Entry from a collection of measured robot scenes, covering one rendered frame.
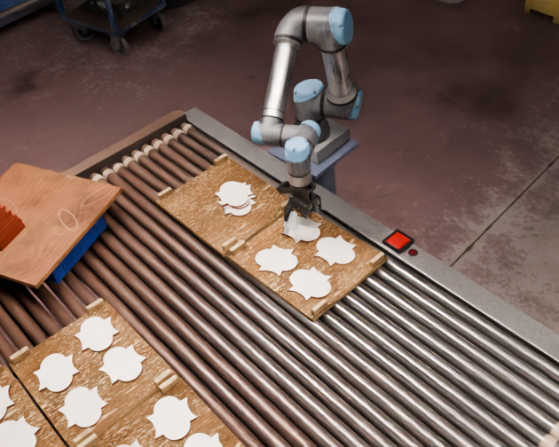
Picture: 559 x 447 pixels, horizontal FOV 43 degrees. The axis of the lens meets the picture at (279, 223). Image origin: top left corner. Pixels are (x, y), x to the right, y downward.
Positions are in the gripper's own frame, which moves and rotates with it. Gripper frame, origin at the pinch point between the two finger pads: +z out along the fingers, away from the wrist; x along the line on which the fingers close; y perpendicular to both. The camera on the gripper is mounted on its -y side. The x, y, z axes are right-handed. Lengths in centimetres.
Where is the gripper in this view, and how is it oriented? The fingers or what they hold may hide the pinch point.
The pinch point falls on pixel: (301, 223)
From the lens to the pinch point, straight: 243.5
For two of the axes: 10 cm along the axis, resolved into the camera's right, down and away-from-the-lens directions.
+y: 6.8, 4.5, -5.8
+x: 7.3, -5.3, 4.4
